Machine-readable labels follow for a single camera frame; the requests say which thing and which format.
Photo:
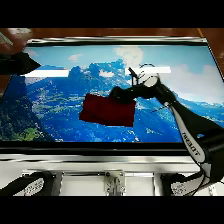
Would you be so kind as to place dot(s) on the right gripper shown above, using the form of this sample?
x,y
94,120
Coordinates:
x,y
126,93

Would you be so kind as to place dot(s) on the red T-shirt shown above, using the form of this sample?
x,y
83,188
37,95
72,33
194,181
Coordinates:
x,y
108,110

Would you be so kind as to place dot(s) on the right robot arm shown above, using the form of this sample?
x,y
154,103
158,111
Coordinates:
x,y
190,126

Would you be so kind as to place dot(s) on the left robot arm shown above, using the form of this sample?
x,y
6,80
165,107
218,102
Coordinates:
x,y
28,185

